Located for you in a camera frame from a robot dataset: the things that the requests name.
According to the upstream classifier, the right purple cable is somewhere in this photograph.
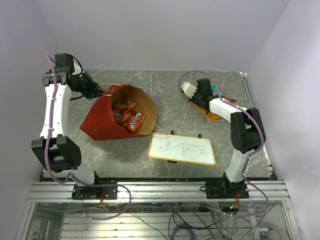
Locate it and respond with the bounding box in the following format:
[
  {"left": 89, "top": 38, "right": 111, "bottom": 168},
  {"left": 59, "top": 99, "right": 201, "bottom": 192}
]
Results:
[{"left": 177, "top": 71, "right": 270, "bottom": 218}]

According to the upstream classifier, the red small snack packet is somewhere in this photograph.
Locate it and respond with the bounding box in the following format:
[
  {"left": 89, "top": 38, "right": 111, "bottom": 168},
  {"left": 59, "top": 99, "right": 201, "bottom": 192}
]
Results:
[{"left": 112, "top": 109, "right": 133, "bottom": 127}]

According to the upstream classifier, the orange striped snack packet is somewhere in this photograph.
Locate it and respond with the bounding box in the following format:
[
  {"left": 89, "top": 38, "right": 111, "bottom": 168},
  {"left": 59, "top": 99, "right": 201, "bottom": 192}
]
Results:
[{"left": 182, "top": 93, "right": 221, "bottom": 124}]

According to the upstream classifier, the orange Fox's candy packet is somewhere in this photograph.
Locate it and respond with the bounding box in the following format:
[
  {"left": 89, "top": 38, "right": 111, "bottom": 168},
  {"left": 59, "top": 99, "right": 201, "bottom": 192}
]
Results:
[{"left": 124, "top": 110, "right": 145, "bottom": 132}]

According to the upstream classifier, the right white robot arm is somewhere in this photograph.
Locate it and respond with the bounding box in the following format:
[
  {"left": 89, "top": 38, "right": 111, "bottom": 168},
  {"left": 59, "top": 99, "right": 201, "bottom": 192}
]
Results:
[{"left": 181, "top": 78, "right": 266, "bottom": 198}]

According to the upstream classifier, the teal Fox's candy packet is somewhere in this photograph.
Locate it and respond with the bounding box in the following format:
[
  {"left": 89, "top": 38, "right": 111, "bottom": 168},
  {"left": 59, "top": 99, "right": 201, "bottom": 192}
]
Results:
[{"left": 210, "top": 83, "right": 217, "bottom": 91}]

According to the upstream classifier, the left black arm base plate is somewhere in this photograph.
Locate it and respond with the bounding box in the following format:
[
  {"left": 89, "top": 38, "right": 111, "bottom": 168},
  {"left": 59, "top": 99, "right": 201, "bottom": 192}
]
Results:
[{"left": 71, "top": 184, "right": 118, "bottom": 201}]

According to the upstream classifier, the yellow M&M's candy packet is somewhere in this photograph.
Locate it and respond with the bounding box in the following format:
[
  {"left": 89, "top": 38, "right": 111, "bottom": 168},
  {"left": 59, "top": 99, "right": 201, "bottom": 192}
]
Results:
[{"left": 112, "top": 102, "right": 137, "bottom": 111}]

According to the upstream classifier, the aluminium rail frame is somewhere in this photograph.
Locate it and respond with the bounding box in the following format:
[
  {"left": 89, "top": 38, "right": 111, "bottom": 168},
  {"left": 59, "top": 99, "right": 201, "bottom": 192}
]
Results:
[{"left": 27, "top": 180, "right": 290, "bottom": 203}]

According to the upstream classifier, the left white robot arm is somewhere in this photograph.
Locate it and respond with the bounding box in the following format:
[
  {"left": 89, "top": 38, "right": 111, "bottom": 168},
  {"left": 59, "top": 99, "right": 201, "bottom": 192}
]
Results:
[{"left": 31, "top": 53, "right": 107, "bottom": 199}]

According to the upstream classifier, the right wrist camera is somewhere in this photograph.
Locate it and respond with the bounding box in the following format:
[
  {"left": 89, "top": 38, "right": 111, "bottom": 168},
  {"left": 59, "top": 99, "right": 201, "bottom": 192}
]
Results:
[{"left": 181, "top": 81, "right": 198, "bottom": 99}]

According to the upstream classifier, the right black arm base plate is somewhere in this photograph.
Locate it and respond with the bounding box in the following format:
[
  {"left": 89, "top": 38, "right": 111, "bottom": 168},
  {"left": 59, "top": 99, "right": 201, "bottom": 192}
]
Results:
[{"left": 199, "top": 181, "right": 249, "bottom": 200}]

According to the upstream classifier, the red paper bag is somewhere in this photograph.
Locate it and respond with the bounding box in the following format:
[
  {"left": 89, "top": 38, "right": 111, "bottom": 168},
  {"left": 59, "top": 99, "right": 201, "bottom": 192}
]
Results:
[{"left": 79, "top": 84, "right": 157, "bottom": 141}]

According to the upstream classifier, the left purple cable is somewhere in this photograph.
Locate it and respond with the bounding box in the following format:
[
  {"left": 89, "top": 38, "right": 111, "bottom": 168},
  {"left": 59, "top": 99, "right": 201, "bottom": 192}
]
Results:
[{"left": 41, "top": 48, "right": 133, "bottom": 221}]

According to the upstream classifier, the small whiteboard orange frame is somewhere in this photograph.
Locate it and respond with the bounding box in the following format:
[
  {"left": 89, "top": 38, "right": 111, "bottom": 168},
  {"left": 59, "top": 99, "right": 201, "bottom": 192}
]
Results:
[{"left": 148, "top": 133, "right": 216, "bottom": 166}]

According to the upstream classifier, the purple cable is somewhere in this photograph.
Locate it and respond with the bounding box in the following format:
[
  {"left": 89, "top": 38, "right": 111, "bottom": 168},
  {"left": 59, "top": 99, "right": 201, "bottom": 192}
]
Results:
[
  {"left": 177, "top": 71, "right": 270, "bottom": 218},
  {"left": 41, "top": 48, "right": 133, "bottom": 221}
]

